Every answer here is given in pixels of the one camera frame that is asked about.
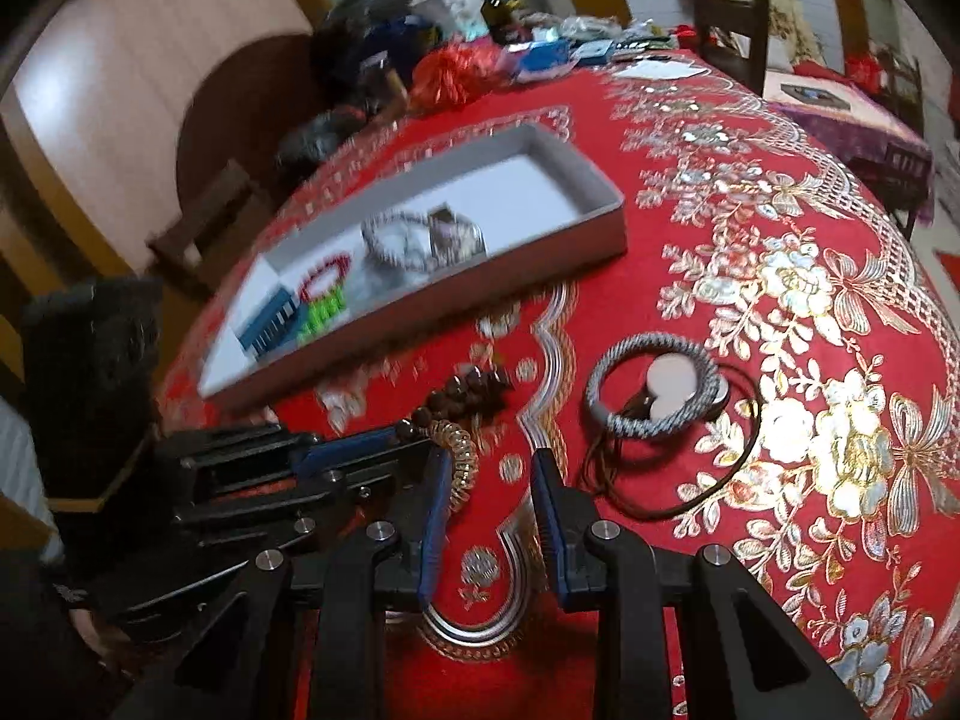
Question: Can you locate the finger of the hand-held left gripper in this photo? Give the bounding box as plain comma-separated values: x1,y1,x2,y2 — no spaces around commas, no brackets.
154,424,437,496
176,457,428,552

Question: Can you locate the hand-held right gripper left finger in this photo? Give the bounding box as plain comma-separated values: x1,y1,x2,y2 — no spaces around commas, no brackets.
112,450,455,720

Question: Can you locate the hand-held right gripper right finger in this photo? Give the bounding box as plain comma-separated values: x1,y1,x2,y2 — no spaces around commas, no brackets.
529,448,863,720

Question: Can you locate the gold spiral hair tie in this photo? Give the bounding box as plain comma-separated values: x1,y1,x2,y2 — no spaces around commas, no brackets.
426,420,481,500

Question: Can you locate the dark wooden bead bracelet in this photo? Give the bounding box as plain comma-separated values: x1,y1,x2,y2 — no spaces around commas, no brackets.
409,367,517,445

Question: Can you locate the green bead bracelet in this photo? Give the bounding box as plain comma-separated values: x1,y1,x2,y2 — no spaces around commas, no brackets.
296,286,347,342

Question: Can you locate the red bead bracelet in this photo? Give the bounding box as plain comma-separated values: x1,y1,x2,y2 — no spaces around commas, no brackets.
300,253,353,301

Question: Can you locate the shallow white cardboard box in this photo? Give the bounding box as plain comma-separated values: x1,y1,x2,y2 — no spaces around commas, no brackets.
196,124,627,402

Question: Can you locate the white radiator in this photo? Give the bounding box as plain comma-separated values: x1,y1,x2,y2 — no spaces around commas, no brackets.
0,397,61,563

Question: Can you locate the red floral tablecloth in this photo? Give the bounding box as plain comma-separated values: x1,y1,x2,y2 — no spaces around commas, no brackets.
154,49,960,720

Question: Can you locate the white round disc pendant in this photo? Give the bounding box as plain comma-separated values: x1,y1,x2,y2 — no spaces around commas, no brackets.
637,357,702,422

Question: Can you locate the brown wooden chair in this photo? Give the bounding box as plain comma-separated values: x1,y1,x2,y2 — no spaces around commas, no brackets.
146,161,278,293

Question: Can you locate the black plastic bag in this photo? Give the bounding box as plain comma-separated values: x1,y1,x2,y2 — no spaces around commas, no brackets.
276,109,368,181

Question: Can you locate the dark brown round board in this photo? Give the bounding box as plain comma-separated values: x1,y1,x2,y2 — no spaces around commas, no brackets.
174,34,331,233

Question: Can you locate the red patterned gift bag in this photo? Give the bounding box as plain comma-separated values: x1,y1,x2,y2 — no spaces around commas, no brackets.
411,41,518,117

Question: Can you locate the black and blue bag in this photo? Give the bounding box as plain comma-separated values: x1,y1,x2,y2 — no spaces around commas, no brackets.
311,0,443,113

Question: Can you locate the blue small box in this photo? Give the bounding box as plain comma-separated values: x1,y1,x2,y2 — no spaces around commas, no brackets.
517,37,571,80

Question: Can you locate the white printed cup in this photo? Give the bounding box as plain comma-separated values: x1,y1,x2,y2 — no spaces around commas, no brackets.
412,0,488,42

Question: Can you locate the dark glass bottle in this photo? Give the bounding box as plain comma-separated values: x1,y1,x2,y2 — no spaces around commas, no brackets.
480,0,518,46

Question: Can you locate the white paper sheet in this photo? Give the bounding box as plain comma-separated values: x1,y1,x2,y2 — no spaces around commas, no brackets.
611,58,710,82

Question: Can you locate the side table with purple cloth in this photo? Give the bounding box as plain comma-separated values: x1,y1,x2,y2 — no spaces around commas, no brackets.
761,71,937,241

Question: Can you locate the dark hexagonal box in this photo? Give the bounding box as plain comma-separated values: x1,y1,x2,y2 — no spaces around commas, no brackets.
780,82,848,107

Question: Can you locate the dark wooden chair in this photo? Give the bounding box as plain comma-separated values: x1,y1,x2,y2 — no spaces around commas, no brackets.
691,0,773,98

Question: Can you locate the black cord necklace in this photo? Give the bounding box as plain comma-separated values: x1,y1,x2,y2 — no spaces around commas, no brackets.
589,371,762,520

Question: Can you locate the grey braided ring bracelet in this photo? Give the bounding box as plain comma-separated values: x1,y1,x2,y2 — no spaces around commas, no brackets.
585,334,732,440

